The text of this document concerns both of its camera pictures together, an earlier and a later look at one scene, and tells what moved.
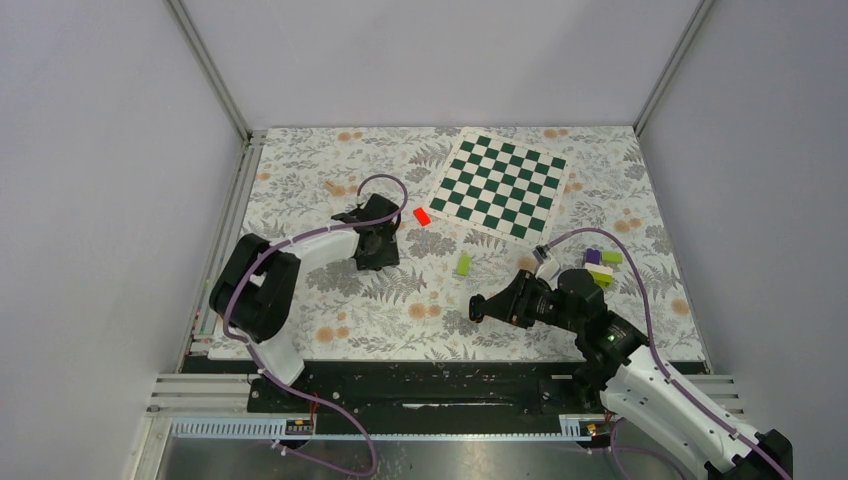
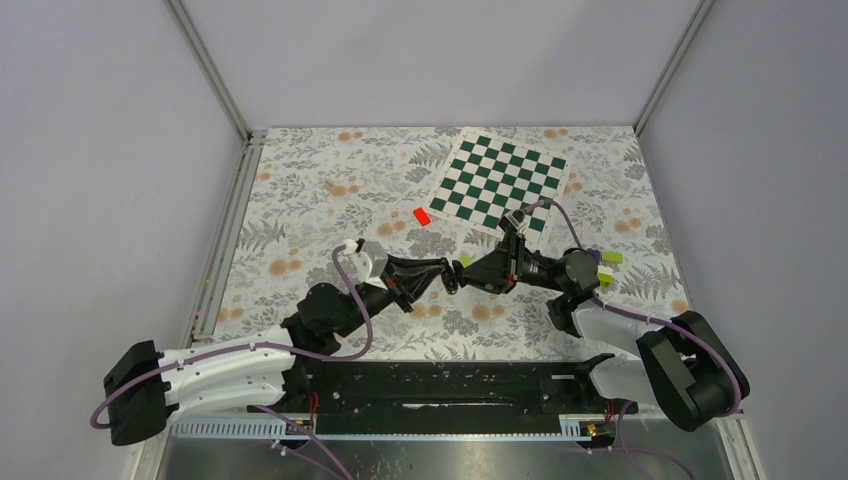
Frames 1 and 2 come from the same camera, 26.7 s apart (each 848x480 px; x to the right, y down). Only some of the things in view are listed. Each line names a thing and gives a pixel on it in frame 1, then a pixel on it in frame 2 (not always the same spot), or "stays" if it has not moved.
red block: [421, 216] stays
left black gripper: [388, 258] -> [410, 279]
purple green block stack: [599, 264] stays
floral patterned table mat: [600, 217] stays
